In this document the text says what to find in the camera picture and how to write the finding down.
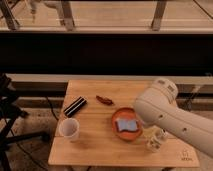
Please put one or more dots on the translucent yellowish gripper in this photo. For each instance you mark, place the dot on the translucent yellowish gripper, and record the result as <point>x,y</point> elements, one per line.
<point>150,131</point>

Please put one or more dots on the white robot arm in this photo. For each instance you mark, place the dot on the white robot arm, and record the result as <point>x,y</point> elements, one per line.
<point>155,107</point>

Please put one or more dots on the blue folded cloth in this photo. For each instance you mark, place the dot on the blue folded cloth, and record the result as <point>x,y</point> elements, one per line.
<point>126,125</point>

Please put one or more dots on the orange round plate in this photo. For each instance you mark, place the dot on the orange round plate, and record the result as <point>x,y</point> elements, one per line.
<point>129,114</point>

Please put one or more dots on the black striped rectangular box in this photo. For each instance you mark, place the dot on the black striped rectangular box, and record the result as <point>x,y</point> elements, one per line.
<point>75,107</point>

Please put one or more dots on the translucent plastic cup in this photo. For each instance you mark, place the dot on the translucent plastic cup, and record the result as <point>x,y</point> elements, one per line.
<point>70,129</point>

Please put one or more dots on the black tripod stand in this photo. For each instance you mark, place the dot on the black tripod stand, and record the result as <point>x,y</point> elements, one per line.
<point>10,112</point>

